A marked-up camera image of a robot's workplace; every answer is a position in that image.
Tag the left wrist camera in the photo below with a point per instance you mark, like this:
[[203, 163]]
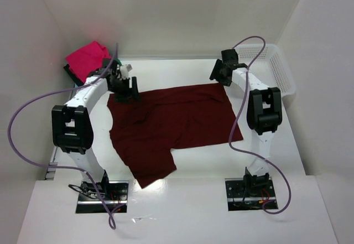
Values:
[[124, 71]]

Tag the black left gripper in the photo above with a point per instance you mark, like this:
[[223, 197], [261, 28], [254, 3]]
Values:
[[126, 89]]

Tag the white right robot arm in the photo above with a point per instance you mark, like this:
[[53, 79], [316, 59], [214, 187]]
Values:
[[263, 116]]

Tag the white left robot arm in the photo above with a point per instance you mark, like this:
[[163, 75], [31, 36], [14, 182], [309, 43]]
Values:
[[71, 126]]

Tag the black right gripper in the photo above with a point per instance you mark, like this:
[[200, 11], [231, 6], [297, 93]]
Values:
[[219, 72]]

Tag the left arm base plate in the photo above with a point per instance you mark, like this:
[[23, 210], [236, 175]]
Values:
[[115, 195]]

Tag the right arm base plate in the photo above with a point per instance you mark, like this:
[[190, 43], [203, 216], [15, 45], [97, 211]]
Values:
[[241, 199]]

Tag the pink folded t shirt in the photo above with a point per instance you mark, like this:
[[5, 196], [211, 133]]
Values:
[[87, 59]]

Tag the white plastic basket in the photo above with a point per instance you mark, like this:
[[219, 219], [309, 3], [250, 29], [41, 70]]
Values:
[[270, 66]]

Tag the black folded t shirt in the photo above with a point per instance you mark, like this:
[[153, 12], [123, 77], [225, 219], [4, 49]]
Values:
[[73, 77]]

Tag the dark red t shirt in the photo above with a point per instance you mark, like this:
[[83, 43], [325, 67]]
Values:
[[144, 132]]

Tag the green folded t shirt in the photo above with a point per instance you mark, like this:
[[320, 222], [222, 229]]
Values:
[[115, 63]]

